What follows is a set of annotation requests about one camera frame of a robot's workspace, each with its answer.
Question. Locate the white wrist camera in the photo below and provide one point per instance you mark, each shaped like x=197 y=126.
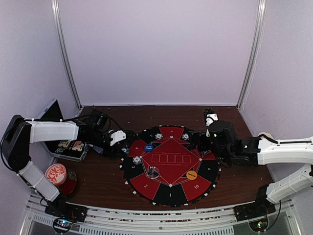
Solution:
x=117 y=136
x=209 y=116

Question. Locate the blue small blind button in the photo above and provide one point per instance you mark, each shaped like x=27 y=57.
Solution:
x=148 y=148

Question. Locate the right aluminium frame post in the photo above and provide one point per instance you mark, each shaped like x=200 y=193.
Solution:
x=258 y=31

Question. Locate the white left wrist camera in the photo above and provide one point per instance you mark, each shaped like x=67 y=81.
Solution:
x=117 y=136

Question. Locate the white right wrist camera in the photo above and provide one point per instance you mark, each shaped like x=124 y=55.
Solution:
x=209 y=116

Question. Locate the blue playing card deck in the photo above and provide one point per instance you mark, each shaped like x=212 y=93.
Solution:
x=99 y=150

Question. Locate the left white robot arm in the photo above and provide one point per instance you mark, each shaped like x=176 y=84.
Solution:
x=97 y=129

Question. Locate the round red black poker mat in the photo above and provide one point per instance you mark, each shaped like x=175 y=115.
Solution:
x=171 y=156

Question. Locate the white chips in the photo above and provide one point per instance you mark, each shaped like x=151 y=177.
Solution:
x=185 y=137
x=158 y=136
x=137 y=160

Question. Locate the aluminium poker case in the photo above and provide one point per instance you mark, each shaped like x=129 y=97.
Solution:
x=53 y=112

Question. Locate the black gold card box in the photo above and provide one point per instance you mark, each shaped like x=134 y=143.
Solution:
x=65 y=144

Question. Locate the front aluminium rail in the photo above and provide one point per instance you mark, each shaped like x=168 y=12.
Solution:
x=207 y=221

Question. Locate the red gold card box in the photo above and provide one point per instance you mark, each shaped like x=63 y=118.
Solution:
x=78 y=146

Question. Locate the dark red round lid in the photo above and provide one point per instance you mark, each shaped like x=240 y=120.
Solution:
x=69 y=185

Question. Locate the aluminium frame post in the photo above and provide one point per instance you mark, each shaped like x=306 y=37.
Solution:
x=258 y=31
x=64 y=53

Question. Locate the orange big blind button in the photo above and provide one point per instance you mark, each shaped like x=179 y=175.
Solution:
x=191 y=175

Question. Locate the left aluminium frame post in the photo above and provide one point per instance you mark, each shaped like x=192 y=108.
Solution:
x=64 y=53

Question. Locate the green chips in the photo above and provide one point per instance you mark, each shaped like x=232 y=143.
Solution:
x=125 y=150

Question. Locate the red floral round tin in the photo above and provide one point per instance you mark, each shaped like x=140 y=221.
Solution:
x=56 y=174

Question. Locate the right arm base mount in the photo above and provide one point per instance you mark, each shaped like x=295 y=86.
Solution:
x=252 y=210

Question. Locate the patterned paper cup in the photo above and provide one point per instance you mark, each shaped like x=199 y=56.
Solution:
x=266 y=134

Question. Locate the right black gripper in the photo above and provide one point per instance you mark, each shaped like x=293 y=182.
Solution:
x=193 y=137

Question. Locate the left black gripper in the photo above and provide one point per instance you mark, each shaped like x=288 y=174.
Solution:
x=113 y=151

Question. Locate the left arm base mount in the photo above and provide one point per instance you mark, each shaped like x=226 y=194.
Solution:
x=61 y=208

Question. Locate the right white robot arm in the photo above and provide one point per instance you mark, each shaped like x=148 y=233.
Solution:
x=220 y=138

